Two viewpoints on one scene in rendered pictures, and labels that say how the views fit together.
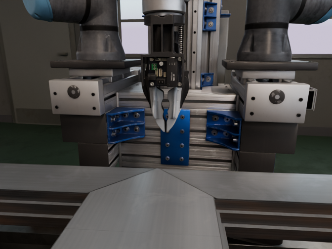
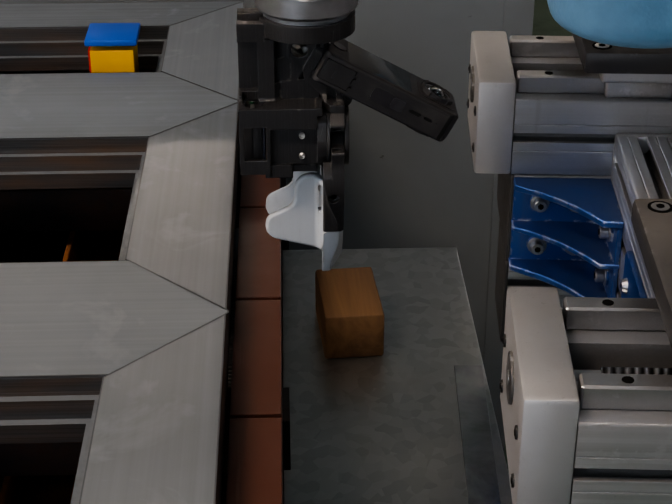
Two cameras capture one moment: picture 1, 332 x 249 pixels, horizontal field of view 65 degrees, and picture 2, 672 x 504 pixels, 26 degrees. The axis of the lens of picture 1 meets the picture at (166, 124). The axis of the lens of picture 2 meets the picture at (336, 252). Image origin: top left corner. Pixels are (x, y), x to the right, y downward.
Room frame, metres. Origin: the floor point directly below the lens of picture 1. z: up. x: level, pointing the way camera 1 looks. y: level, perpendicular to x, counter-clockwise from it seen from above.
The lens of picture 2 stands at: (0.39, -1.00, 1.47)
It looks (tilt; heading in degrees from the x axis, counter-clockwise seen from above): 28 degrees down; 83
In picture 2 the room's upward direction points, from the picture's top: straight up
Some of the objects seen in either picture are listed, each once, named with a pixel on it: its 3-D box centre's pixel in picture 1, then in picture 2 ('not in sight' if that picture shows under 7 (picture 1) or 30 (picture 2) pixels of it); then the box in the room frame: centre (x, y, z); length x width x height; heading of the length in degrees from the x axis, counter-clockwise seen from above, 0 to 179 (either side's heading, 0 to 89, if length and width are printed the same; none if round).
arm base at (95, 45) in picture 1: (100, 43); not in sight; (0.86, 0.21, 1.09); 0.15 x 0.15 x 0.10
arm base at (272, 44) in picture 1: (264, 42); not in sight; (0.78, -0.28, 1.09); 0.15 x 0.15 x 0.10
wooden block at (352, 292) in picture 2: not in sight; (348, 311); (0.55, 0.27, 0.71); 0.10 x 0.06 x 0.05; 90
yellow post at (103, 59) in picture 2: not in sight; (119, 118); (0.32, 0.64, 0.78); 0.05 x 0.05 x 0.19; 85
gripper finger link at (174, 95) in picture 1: (173, 110); (304, 225); (0.48, -0.01, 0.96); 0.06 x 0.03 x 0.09; 176
